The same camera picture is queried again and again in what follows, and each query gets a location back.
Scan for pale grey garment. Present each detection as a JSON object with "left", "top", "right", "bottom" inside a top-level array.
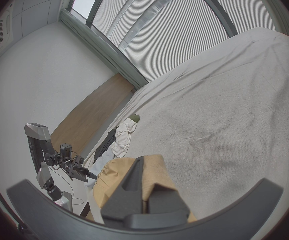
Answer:
[{"left": 84, "top": 150, "right": 115, "bottom": 189}]

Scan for black cable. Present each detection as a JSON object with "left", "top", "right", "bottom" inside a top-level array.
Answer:
[{"left": 49, "top": 168, "right": 85, "bottom": 205}]

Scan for window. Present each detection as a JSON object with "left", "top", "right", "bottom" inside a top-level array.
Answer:
[{"left": 71, "top": 0, "right": 279, "bottom": 83}]

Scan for bed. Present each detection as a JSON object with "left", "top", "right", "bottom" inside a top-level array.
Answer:
[{"left": 50, "top": 26, "right": 289, "bottom": 228}]

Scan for black garment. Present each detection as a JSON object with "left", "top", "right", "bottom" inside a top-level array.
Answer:
[{"left": 92, "top": 128, "right": 117, "bottom": 165}]

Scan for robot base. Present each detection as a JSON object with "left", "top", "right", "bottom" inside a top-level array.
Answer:
[{"left": 53, "top": 190, "right": 73, "bottom": 211}]

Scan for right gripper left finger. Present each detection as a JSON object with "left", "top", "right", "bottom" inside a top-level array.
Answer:
[{"left": 100, "top": 155, "right": 145, "bottom": 221}]

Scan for white T-shirt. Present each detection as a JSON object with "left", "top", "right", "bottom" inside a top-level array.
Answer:
[{"left": 110, "top": 118, "right": 137, "bottom": 159}]

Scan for tan shorts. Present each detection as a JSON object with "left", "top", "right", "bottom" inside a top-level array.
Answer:
[{"left": 92, "top": 154, "right": 197, "bottom": 223}]

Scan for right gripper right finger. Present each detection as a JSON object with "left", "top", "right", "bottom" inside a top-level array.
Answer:
[{"left": 147, "top": 183, "right": 191, "bottom": 218}]

